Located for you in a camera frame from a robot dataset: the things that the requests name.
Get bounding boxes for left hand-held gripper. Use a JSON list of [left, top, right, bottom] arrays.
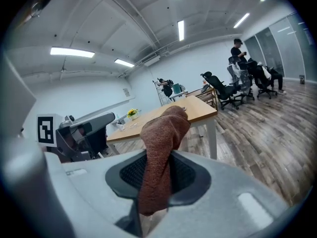
[[36, 112, 116, 163]]

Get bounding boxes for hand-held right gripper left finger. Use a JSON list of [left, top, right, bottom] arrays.
[[1, 137, 147, 238]]

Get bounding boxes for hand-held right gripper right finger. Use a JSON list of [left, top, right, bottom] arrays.
[[148, 149, 297, 238]]

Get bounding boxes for white table leg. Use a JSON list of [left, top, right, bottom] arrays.
[[206, 119, 218, 160], [106, 142, 120, 156]]

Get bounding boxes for brown cloth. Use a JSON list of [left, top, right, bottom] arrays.
[[137, 106, 191, 217]]

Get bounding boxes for yellow flowers in white pot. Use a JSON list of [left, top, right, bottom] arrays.
[[127, 108, 139, 121]]

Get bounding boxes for white air conditioner unit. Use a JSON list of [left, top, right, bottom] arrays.
[[143, 55, 160, 67]]

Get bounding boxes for small wooden table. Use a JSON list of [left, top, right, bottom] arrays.
[[185, 86, 219, 109]]

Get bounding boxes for black office chair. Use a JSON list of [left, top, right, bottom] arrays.
[[247, 58, 278, 100], [200, 71, 240, 110]]

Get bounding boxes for grey mesh office chair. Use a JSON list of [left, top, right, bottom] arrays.
[[227, 63, 255, 102]]

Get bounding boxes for glass partition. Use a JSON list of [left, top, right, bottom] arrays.
[[243, 13, 313, 81]]

